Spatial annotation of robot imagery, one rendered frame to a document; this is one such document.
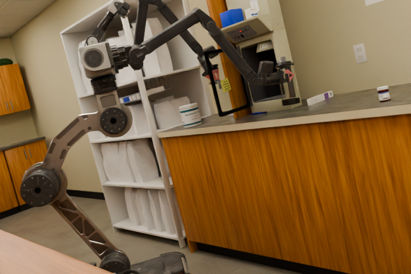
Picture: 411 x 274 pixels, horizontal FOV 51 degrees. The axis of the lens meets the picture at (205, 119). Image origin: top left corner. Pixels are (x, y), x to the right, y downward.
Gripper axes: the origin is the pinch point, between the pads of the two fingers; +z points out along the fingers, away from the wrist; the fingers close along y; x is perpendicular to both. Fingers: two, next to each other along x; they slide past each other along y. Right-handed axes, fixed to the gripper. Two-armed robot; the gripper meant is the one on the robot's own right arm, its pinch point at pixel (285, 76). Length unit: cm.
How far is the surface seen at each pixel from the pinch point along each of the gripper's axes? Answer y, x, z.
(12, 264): -121, 10, -188
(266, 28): 9.7, -29.3, 2.6
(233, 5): 35, -49, 6
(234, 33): 32.3, -31.9, -0.4
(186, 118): 78, 15, -13
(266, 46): 18.8, -20.3, 10.7
